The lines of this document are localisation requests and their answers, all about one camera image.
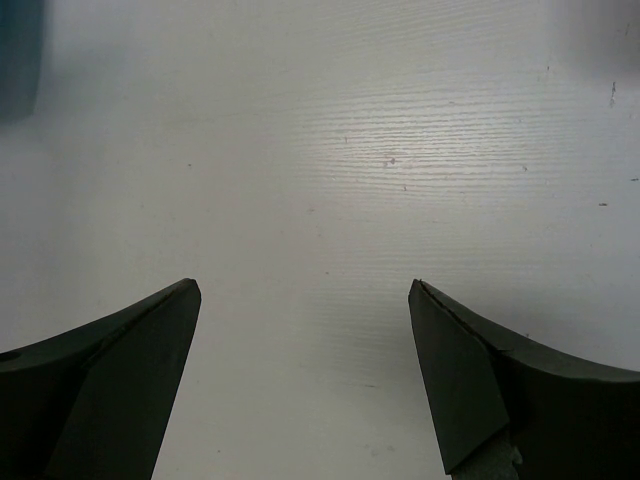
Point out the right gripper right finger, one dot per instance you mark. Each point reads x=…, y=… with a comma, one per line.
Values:
x=507, y=407

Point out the blue t-shirt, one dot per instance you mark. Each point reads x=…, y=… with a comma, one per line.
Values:
x=22, y=41

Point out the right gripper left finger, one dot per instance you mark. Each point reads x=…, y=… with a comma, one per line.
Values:
x=94, y=402

